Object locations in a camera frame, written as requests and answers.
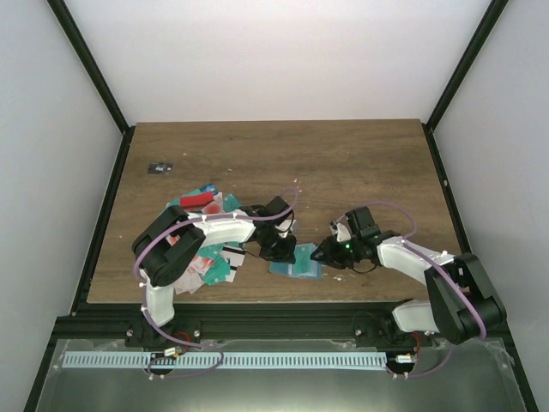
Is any blue card holder wallet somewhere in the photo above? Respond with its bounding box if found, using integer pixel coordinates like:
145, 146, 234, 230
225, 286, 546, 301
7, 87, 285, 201
269, 243, 323, 280

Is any teal credit card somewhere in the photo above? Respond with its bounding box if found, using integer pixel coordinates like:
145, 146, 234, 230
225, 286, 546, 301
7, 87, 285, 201
293, 243, 317, 277

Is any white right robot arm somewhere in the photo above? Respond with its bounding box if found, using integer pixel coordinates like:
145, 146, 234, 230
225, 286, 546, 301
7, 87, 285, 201
257, 204, 507, 346

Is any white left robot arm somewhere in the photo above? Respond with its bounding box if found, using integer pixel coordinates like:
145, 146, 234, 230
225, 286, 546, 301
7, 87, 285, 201
132, 196, 297, 347

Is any white magnetic stripe card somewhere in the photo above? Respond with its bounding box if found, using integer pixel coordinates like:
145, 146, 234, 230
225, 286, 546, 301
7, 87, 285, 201
221, 245, 246, 270

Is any teal card pile bottom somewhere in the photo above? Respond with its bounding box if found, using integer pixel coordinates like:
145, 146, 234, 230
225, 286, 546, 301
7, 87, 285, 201
202, 257, 236, 286

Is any red card on pile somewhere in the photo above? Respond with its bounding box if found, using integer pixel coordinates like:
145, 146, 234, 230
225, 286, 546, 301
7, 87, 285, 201
179, 191, 214, 211

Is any black VIP card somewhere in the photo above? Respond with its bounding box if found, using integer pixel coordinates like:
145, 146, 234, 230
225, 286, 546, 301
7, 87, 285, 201
148, 162, 173, 175

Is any metal front plate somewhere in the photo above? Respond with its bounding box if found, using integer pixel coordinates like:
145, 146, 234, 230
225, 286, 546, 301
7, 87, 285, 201
27, 340, 527, 411

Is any light blue slotted strip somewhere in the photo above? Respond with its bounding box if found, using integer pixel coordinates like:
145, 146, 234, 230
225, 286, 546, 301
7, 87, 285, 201
62, 351, 387, 371

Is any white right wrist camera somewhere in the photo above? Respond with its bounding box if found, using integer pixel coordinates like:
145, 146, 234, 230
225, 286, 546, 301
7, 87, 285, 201
329, 221, 352, 243

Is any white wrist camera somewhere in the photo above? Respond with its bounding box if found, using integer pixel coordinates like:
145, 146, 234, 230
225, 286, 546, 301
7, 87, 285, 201
275, 219, 297, 239
329, 221, 352, 243

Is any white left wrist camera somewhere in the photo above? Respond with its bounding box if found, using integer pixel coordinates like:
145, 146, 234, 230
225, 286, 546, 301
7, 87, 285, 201
275, 219, 297, 239

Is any black front mounting rail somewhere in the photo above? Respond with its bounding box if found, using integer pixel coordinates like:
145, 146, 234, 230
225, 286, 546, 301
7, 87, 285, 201
52, 301, 421, 349

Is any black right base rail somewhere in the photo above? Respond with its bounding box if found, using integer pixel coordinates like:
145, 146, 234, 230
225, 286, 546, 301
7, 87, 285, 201
421, 124, 472, 253

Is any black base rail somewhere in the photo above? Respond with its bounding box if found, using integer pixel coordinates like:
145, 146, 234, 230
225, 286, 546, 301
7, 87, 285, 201
421, 124, 472, 253
69, 125, 136, 317

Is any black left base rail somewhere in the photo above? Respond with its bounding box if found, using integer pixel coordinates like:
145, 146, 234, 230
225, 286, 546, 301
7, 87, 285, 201
69, 125, 136, 317

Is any black right frame post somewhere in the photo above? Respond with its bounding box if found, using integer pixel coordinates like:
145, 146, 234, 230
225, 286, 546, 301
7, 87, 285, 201
423, 0, 509, 133

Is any black frame post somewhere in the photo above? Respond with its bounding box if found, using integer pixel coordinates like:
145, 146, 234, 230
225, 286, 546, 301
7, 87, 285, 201
46, 0, 130, 136
423, 0, 509, 133

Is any black left frame post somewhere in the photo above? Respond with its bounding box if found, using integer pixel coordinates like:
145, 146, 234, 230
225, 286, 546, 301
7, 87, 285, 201
46, 0, 130, 136

